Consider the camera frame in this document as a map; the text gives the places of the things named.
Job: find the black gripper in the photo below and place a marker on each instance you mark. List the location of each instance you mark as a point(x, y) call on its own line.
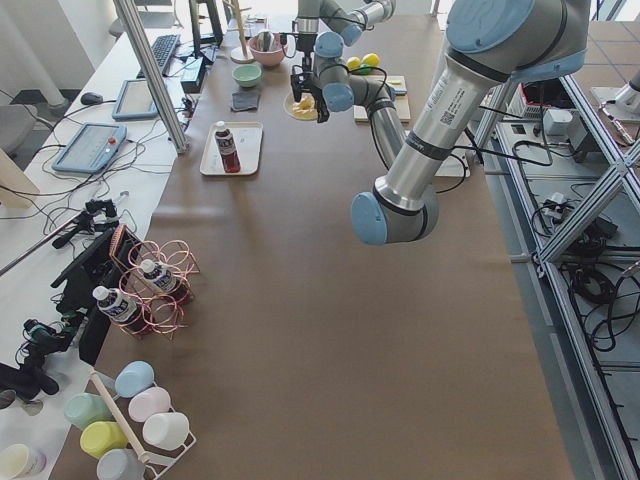
point(308, 83)
point(305, 61)

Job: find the glazed twisted donut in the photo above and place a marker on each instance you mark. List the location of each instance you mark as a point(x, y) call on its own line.
point(305, 108)

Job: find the grey-white plate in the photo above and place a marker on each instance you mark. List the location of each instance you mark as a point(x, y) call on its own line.
point(289, 100)

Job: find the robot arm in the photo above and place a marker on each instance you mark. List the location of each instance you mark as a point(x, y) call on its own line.
point(487, 43)
point(323, 28)

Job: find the cream rabbit tray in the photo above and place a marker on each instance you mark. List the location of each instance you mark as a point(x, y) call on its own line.
point(248, 140)

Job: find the tea bottle on tray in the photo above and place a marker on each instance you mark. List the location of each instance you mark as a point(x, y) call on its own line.
point(227, 148)

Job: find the steel ice scoop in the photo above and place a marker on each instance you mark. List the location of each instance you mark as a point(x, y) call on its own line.
point(264, 40)

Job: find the pink ice bowl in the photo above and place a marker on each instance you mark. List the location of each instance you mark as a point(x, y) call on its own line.
point(271, 58)

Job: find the yellow lemon far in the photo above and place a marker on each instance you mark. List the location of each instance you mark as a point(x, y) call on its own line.
point(353, 63)

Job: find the yellow lemon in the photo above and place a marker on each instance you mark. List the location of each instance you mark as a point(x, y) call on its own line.
point(353, 63)
point(371, 60)

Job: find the lime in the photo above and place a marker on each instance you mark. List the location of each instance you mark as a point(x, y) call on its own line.
point(363, 70)

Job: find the wooden cutting board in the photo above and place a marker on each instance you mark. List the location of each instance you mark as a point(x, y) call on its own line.
point(401, 103)

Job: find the yellow lemon near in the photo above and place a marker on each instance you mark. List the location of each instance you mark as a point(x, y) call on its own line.
point(371, 60)

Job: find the wooden mug tree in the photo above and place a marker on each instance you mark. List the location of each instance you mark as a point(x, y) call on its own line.
point(240, 54)

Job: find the mint green bowl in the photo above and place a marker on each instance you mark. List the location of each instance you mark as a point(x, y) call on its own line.
point(247, 75)

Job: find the grey folded cloth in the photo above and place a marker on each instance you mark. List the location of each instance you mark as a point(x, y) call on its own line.
point(245, 101)

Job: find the black keyboard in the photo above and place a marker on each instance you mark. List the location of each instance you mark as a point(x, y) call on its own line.
point(163, 49)

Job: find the teach pendant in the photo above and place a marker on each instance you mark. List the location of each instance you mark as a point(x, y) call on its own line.
point(134, 102)
point(92, 148)

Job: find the computer mouse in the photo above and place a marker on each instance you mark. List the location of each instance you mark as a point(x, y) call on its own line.
point(91, 98)

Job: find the tea bottle in rack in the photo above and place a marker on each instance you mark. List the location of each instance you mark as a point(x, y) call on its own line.
point(118, 305)
point(159, 276)

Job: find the light blue cup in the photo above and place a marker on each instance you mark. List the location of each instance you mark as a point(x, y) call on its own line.
point(135, 377)

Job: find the pink cup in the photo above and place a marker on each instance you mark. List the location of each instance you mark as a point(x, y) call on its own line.
point(151, 401)

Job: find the mint green cup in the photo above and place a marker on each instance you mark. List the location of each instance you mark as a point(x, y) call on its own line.
point(167, 431)

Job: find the pale teal cup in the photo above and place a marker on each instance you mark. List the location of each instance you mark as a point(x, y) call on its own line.
point(84, 409)

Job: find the yellow-green cup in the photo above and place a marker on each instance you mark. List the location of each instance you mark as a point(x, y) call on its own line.
point(102, 436)

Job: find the grey cup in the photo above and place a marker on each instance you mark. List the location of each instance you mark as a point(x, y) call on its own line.
point(120, 464)

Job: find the cream cup off rack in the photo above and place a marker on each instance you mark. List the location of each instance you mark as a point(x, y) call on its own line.
point(21, 461)

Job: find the copper wire bottle rack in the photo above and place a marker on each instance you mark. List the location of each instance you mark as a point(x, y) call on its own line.
point(161, 314)

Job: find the white wire cup rack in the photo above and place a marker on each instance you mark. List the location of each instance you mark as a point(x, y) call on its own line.
point(157, 461)

